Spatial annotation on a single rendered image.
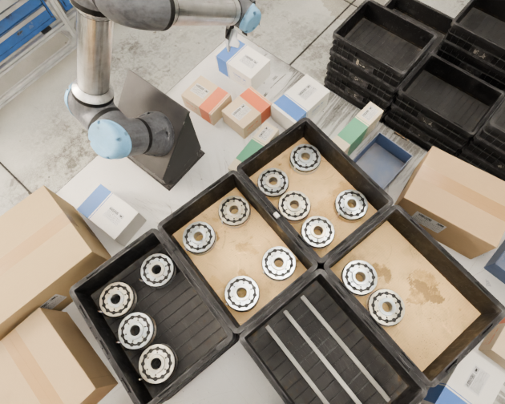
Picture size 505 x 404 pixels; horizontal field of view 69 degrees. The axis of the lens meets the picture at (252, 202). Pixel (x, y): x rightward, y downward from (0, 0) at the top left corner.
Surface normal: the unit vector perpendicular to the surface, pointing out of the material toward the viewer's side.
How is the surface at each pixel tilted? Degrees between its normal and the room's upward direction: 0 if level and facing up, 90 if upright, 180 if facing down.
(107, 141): 46
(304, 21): 0
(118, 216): 0
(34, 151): 0
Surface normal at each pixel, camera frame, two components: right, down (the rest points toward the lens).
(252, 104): -0.05, -0.36
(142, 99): -0.48, 0.25
